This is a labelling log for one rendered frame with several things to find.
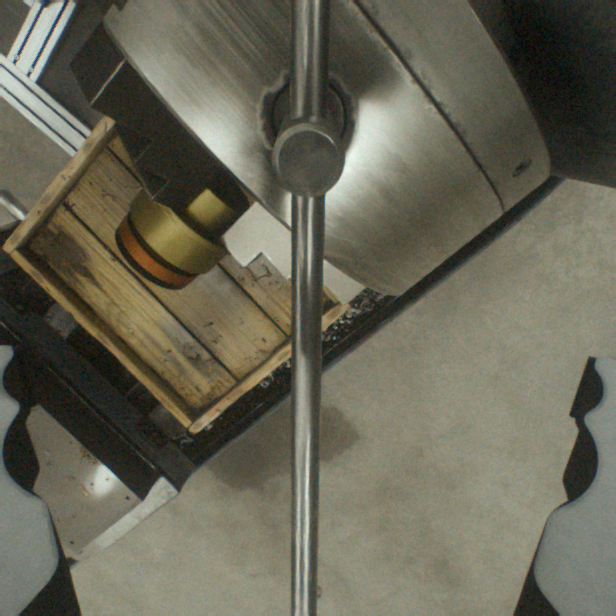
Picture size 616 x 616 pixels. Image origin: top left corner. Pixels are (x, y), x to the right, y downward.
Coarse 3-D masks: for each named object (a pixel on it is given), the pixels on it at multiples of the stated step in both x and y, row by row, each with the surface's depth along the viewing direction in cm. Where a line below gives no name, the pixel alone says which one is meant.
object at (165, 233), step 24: (144, 192) 38; (216, 192) 36; (240, 192) 41; (144, 216) 37; (168, 216) 36; (192, 216) 37; (216, 216) 37; (240, 216) 39; (120, 240) 39; (144, 240) 38; (168, 240) 37; (192, 240) 37; (216, 240) 38; (144, 264) 38; (168, 264) 39; (192, 264) 39; (216, 264) 42; (168, 288) 40
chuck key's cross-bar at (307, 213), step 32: (320, 0) 14; (320, 32) 14; (320, 64) 15; (320, 96) 15; (320, 224) 17; (320, 256) 18; (320, 288) 18; (320, 320) 19; (320, 352) 19; (320, 384) 19; (320, 416) 20
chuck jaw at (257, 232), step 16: (256, 208) 37; (240, 224) 38; (256, 224) 38; (272, 224) 37; (224, 240) 38; (240, 240) 38; (256, 240) 38; (272, 240) 38; (288, 240) 37; (240, 256) 39; (256, 256) 38; (272, 256) 38; (288, 256) 38; (288, 272) 38; (336, 272) 37; (336, 288) 38; (352, 288) 38
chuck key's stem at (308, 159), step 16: (288, 112) 18; (288, 128) 14; (304, 128) 14; (320, 128) 14; (336, 128) 16; (288, 144) 14; (304, 144) 14; (320, 144) 14; (336, 144) 14; (272, 160) 15; (288, 160) 14; (304, 160) 14; (320, 160) 14; (336, 160) 14; (288, 176) 15; (304, 176) 15; (320, 176) 15; (336, 176) 15; (304, 192) 15; (320, 192) 15
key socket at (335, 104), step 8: (288, 88) 21; (328, 88) 21; (280, 96) 22; (288, 96) 22; (328, 96) 22; (336, 96) 22; (280, 104) 22; (288, 104) 22; (328, 104) 22; (336, 104) 22; (272, 112) 22; (280, 112) 22; (336, 112) 22; (344, 112) 22; (272, 120) 22; (280, 120) 22; (336, 120) 22; (344, 120) 22
